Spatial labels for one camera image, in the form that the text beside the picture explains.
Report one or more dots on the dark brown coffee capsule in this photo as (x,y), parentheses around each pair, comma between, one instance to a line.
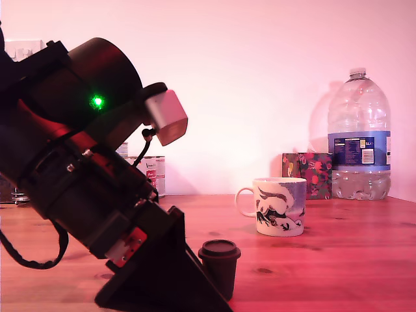
(221,266)

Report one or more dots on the small white box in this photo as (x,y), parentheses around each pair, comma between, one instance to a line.
(123,149)

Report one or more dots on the white box with red print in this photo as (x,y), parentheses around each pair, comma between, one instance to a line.
(154,175)

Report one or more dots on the white illustrated ceramic mug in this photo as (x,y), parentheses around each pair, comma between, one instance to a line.
(281,208)

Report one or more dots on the small floral print box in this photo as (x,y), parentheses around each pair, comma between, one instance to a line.
(290,165)

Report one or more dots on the large floral print box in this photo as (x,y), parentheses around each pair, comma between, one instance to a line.
(317,175)

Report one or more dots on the large clear water bottle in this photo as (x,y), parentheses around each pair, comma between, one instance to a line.
(359,130)

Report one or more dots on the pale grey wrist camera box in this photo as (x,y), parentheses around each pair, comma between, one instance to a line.
(165,117)

